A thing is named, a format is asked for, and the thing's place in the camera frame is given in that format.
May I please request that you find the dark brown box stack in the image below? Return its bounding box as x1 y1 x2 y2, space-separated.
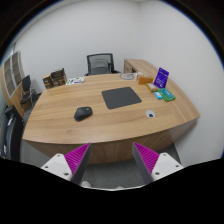
43 68 67 89

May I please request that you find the white green leaflet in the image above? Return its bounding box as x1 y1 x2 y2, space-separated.
66 77 85 85

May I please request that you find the black visitor chair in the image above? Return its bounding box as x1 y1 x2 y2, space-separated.
20 75 39 105

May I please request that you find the brown cardboard box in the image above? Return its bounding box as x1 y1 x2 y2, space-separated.
137 75 153 84

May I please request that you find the black computer mouse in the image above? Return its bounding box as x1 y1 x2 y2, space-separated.
74 107 93 121

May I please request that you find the small blue box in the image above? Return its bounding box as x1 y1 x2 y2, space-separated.
154 92 162 100

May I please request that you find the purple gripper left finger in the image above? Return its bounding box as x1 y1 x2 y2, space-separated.
42 143 91 185

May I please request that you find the purple standing sign card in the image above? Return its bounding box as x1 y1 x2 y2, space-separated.
154 68 169 88

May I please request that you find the small tan box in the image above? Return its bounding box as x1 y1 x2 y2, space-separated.
146 83 158 92

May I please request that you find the grey mesh office chair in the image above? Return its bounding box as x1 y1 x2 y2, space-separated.
86 53 118 76

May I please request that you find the round white coaster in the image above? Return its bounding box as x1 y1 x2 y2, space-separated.
120 73 136 80

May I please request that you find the wooden side cabinet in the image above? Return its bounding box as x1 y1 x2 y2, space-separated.
124 59 158 78

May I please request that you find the dark grey mouse pad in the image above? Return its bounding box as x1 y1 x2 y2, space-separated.
102 87 142 109

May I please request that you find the wooden bookshelf cabinet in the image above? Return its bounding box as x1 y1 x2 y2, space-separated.
0 51 25 116

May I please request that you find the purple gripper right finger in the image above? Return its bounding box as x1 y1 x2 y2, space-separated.
132 142 183 184

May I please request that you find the green flat box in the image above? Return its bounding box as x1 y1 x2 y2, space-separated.
158 88 175 101

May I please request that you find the black chair at left edge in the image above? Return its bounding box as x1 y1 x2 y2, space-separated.
0 106 24 162

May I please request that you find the wooden office desk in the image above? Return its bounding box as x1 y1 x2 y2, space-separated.
22 72 201 165

